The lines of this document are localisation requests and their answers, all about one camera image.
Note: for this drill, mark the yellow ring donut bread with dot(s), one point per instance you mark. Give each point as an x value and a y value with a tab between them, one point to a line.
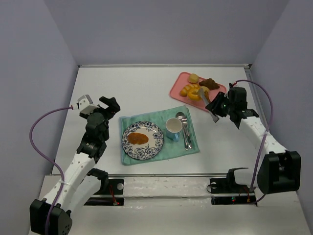
193	94

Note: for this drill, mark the round beige bun far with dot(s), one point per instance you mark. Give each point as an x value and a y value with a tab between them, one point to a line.
193	78

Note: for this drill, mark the orange-brown pastry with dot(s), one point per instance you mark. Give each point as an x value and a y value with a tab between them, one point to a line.
137	138

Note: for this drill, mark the green cloth napkin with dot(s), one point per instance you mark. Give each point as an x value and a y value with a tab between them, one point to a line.
170	148

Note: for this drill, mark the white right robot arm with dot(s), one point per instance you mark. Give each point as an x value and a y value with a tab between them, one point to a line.
277	169

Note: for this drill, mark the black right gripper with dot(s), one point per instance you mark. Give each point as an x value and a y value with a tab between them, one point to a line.
217	105

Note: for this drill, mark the stainless steel tongs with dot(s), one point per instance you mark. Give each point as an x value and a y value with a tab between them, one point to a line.
201	93

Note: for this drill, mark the round beige bun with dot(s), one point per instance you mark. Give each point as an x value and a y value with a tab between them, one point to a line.
206	90
193	78

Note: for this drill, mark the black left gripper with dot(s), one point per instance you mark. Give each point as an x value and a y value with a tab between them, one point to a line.
107	107

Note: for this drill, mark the blue floral ceramic plate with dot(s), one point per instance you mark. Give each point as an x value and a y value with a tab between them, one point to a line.
143	151

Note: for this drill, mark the pink plastic tray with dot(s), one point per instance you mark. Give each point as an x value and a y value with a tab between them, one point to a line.
181	81

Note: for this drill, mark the round beige bun near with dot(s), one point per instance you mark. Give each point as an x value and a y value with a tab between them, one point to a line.
206	90

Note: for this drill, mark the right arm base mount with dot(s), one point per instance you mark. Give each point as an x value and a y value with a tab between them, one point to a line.
226	191

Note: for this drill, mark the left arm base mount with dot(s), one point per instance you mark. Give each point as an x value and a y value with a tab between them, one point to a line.
112	195

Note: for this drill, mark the light blue mug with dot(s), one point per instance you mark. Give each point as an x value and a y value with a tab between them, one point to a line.
173	129

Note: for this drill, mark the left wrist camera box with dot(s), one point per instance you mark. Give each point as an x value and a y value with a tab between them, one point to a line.
85	105

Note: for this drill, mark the striped yellow bread roll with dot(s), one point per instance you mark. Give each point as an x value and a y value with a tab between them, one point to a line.
187	87

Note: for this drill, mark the silver spoon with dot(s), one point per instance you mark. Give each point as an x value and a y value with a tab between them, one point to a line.
180	116

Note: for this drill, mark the dark chocolate croissant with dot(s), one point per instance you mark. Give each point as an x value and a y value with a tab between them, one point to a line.
210	84

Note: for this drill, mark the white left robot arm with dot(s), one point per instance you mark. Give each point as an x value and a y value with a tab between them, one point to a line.
52	215

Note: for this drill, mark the silver fork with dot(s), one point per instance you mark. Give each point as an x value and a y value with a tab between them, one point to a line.
185	125

